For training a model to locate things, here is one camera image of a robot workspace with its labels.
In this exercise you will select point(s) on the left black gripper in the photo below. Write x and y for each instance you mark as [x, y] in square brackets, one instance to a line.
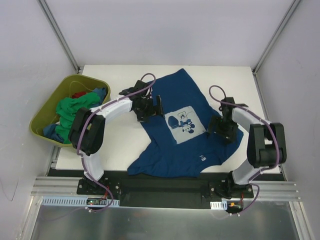
[155, 108]

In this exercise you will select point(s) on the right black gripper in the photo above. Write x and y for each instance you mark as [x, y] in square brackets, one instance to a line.
[216, 125]

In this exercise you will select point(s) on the blue printed t shirt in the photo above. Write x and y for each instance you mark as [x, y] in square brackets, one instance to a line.
[180, 145]

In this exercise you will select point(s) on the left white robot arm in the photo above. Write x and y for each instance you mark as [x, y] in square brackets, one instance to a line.
[88, 127]

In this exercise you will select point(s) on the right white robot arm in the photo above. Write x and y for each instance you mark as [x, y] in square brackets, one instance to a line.
[266, 146]

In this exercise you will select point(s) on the red t shirt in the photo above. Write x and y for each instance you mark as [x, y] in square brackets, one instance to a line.
[78, 94]

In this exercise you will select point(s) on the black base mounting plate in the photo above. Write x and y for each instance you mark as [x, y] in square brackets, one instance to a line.
[157, 192]

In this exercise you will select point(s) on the olive green plastic bin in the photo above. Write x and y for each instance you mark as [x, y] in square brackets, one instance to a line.
[69, 85]

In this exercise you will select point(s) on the green t shirt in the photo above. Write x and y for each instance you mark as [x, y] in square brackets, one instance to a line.
[67, 108]

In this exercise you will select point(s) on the teal blue t shirt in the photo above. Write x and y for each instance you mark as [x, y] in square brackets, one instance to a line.
[49, 131]

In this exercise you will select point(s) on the right white cable duct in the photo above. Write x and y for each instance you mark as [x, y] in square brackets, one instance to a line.
[219, 205]

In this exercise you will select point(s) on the white cable duct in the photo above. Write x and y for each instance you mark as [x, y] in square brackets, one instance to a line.
[219, 205]
[65, 201]

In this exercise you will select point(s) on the aluminium frame rail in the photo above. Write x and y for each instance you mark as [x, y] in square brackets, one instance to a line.
[285, 191]

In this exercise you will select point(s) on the left white cable duct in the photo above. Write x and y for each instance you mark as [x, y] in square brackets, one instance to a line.
[65, 201]

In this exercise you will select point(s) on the right aluminium corner post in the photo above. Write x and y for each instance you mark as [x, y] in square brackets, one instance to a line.
[276, 35]

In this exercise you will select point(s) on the aluminium corner post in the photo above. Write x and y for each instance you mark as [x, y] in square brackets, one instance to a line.
[276, 35]
[59, 34]

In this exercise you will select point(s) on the left aluminium corner post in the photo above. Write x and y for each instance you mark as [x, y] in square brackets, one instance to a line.
[59, 34]

